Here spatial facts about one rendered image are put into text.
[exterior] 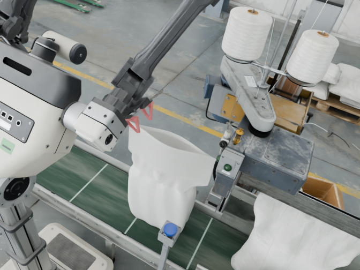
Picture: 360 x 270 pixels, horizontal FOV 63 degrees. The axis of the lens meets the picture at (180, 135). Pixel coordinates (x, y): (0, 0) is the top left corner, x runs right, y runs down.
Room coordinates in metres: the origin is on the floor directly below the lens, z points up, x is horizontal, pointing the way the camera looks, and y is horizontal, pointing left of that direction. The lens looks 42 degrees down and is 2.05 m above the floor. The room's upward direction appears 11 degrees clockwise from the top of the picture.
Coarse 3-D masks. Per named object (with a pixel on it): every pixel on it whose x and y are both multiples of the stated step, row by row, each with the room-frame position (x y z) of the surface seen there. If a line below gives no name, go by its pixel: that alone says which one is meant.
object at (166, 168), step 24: (144, 144) 1.10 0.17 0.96; (168, 144) 1.13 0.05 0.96; (192, 144) 1.07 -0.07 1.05; (144, 168) 1.05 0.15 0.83; (168, 168) 1.02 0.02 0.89; (192, 168) 1.02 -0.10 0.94; (144, 192) 1.00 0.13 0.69; (168, 192) 0.96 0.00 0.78; (192, 192) 0.98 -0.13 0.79; (144, 216) 1.00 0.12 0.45; (168, 216) 0.94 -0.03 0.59
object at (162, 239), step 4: (164, 224) 0.73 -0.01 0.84; (180, 228) 0.73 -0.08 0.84; (160, 232) 0.69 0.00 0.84; (176, 232) 0.70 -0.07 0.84; (160, 236) 0.68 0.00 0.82; (164, 236) 0.68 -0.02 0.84; (172, 236) 0.68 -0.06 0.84; (176, 236) 0.69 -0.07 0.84; (160, 240) 0.68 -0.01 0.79; (164, 240) 0.67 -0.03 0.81; (168, 240) 0.67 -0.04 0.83; (172, 240) 0.67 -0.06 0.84; (168, 244) 0.67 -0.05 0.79; (172, 244) 0.66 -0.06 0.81
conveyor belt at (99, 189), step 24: (48, 168) 1.26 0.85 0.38; (72, 168) 1.30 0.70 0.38; (96, 168) 1.35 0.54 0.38; (72, 192) 1.11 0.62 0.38; (96, 192) 1.15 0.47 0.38; (120, 192) 1.18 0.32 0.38; (96, 216) 0.97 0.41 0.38; (120, 216) 1.01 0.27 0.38; (192, 216) 1.11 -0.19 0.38; (144, 240) 0.88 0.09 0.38; (192, 240) 0.94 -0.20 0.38; (216, 240) 0.98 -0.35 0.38; (240, 240) 1.01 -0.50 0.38; (192, 264) 0.80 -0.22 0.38; (216, 264) 0.82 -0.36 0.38
